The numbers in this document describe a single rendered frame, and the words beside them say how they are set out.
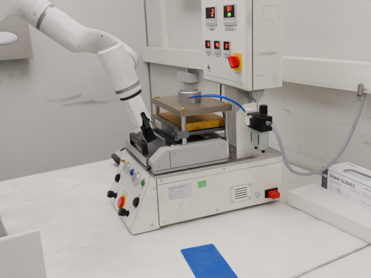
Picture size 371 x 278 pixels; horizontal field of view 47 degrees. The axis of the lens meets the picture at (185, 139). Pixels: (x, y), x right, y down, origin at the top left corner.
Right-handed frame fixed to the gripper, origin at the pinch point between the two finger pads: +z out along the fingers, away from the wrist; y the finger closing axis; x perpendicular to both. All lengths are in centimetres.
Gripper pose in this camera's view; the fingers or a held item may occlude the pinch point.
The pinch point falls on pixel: (149, 135)
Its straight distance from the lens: 143.7
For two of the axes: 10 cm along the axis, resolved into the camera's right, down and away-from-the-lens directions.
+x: 8.5, -4.6, 2.4
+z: 3.6, 8.6, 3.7
